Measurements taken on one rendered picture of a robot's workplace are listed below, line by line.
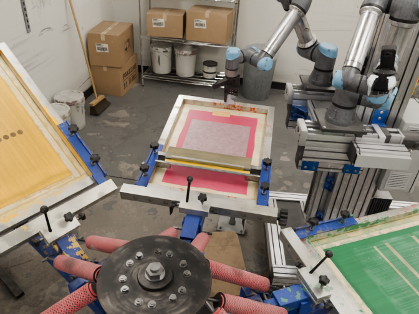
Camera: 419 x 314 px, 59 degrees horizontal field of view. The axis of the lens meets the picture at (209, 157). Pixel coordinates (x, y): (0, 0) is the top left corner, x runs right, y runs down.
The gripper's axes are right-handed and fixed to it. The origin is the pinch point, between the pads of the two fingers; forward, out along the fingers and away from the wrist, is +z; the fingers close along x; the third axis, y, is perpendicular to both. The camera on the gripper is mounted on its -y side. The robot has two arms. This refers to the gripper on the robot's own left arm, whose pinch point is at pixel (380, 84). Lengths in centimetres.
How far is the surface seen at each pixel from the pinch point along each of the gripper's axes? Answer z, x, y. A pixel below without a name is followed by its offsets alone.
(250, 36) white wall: -356, 186, 73
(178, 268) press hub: 69, 38, 32
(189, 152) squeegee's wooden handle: -5, 78, 44
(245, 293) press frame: 48, 28, 59
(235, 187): -5, 55, 59
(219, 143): -30, 75, 51
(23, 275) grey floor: 34, 196, 142
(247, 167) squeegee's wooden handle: -10, 51, 49
